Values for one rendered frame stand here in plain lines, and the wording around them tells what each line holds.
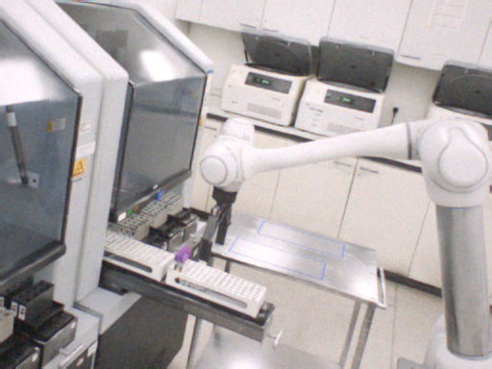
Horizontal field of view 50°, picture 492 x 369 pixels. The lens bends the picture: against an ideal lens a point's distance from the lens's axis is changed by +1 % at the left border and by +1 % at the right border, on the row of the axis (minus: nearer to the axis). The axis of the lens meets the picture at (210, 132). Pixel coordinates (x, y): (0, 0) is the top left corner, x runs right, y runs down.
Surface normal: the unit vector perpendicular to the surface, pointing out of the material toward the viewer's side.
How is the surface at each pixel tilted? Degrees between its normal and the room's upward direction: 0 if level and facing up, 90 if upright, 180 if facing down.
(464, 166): 84
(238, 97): 90
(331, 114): 90
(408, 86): 90
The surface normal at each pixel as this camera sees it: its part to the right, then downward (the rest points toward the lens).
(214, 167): -0.41, 0.21
